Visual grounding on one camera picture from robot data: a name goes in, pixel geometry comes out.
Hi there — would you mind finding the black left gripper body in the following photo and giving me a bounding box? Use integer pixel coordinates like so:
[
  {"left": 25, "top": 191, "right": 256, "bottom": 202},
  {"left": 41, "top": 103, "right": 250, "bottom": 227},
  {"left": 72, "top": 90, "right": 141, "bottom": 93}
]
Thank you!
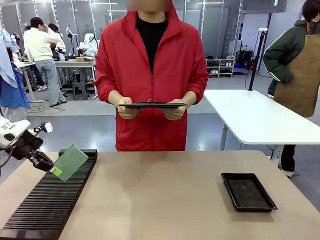
[{"left": 10, "top": 136, "right": 45, "bottom": 161}]

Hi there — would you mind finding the green perforated PCB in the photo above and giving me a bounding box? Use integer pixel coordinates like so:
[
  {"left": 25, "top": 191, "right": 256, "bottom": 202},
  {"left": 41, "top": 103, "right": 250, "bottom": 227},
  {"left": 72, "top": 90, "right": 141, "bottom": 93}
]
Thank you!
[{"left": 52, "top": 144, "right": 90, "bottom": 182}]

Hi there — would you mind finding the black clipboard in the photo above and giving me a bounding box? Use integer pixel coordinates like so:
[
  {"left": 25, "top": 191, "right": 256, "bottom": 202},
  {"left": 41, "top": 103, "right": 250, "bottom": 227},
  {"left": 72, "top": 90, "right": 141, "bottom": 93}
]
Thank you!
[{"left": 117, "top": 101, "right": 188, "bottom": 110}]

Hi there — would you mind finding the person's left forearm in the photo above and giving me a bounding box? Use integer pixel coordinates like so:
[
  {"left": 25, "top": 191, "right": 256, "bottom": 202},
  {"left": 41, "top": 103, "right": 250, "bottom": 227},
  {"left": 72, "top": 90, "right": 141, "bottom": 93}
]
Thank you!
[{"left": 183, "top": 90, "right": 197, "bottom": 105}]

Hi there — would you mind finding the black slotted PCB rack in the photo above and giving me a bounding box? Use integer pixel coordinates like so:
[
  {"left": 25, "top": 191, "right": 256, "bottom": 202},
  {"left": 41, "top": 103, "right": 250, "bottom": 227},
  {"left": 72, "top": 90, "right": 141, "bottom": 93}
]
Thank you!
[{"left": 0, "top": 148, "right": 98, "bottom": 240}]

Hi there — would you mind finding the person's right hand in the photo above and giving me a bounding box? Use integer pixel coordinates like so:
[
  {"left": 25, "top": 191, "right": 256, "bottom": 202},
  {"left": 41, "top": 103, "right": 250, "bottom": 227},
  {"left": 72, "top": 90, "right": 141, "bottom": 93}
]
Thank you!
[{"left": 115, "top": 96, "right": 137, "bottom": 120}]

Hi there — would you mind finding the person's left hand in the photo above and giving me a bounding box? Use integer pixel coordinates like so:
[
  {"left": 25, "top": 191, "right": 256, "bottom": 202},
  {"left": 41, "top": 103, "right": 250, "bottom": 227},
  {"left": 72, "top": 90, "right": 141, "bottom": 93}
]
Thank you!
[{"left": 163, "top": 99, "right": 191, "bottom": 122}]

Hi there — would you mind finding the person in blue shirt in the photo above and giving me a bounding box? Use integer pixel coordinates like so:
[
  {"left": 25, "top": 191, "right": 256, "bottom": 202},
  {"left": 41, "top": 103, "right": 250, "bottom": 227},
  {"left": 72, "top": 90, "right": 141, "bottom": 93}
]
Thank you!
[{"left": 0, "top": 27, "right": 31, "bottom": 121}]

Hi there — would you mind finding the grey step stool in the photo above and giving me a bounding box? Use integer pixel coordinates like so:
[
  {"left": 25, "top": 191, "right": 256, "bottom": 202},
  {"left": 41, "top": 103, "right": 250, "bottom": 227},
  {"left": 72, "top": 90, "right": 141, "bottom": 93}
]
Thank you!
[{"left": 72, "top": 80, "right": 90, "bottom": 102}]

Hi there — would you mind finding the white background workbench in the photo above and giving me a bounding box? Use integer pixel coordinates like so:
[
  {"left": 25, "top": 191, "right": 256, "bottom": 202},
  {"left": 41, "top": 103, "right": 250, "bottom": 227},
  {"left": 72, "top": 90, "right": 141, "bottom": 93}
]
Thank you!
[{"left": 13, "top": 58, "right": 99, "bottom": 104}]

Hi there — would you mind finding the man in white sweater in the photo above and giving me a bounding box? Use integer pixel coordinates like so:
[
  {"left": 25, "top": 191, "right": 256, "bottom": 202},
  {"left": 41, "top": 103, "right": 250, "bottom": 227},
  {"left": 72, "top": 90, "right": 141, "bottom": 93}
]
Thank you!
[{"left": 22, "top": 16, "right": 68, "bottom": 108}]

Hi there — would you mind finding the dark-haired person in white top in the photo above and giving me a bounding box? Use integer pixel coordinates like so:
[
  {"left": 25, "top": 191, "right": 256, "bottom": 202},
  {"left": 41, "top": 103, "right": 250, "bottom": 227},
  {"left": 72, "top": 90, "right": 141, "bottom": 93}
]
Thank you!
[{"left": 47, "top": 23, "right": 67, "bottom": 61}]

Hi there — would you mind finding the person in red jacket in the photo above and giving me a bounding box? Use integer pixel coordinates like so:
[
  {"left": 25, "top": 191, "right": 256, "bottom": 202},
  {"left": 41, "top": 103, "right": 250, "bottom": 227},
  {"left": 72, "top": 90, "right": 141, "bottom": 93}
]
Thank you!
[{"left": 93, "top": 0, "right": 210, "bottom": 152}]

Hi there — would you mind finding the wooden shoe shelf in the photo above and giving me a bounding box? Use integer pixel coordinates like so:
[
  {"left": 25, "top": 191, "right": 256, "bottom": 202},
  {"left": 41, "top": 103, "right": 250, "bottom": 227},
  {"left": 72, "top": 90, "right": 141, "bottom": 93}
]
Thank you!
[{"left": 205, "top": 58, "right": 236, "bottom": 78}]

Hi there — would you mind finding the black plastic tray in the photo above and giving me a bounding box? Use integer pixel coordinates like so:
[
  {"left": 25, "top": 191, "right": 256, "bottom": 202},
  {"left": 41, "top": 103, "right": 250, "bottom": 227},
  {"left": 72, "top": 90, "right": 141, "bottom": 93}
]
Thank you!
[{"left": 220, "top": 172, "right": 279, "bottom": 213}]

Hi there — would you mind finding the white side table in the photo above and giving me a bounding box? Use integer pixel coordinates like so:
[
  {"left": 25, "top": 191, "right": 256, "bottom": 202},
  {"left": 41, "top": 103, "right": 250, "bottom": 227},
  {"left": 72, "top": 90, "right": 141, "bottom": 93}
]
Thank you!
[{"left": 203, "top": 88, "right": 320, "bottom": 166}]

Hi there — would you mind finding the pile of black bags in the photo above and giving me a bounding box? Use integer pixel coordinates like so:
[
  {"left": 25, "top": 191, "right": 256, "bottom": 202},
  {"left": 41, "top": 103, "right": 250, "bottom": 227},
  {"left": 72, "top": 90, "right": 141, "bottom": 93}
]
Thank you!
[{"left": 235, "top": 49, "right": 255, "bottom": 71}]

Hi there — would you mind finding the black tripod pole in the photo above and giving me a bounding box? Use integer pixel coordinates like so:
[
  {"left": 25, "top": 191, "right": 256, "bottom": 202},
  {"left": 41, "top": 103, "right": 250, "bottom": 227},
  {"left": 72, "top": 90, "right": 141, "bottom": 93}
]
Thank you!
[{"left": 247, "top": 27, "right": 269, "bottom": 92}]

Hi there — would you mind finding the person in brown apron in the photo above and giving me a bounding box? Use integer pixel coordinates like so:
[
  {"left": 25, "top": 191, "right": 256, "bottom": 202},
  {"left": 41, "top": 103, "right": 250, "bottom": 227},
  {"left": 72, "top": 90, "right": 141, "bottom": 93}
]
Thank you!
[{"left": 262, "top": 0, "right": 320, "bottom": 178}]

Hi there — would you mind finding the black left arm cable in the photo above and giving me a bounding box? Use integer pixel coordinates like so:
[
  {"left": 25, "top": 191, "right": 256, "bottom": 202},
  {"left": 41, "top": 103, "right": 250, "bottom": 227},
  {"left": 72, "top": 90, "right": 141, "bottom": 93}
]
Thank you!
[{"left": 0, "top": 145, "right": 16, "bottom": 169}]

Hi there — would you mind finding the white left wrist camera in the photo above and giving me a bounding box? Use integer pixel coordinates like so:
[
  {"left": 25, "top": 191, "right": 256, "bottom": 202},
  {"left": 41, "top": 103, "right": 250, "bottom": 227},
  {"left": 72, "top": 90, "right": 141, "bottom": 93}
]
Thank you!
[{"left": 27, "top": 122, "right": 54, "bottom": 137}]

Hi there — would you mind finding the black floor cable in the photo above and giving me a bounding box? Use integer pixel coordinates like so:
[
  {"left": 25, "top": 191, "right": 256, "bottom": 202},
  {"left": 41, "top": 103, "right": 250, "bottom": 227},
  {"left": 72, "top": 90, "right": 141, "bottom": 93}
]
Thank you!
[{"left": 24, "top": 104, "right": 66, "bottom": 114}]

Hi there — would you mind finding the dark wall monitor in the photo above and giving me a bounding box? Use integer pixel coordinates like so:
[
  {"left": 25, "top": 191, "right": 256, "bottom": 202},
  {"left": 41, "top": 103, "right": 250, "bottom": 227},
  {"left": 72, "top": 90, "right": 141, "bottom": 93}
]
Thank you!
[{"left": 241, "top": 0, "right": 287, "bottom": 13}]

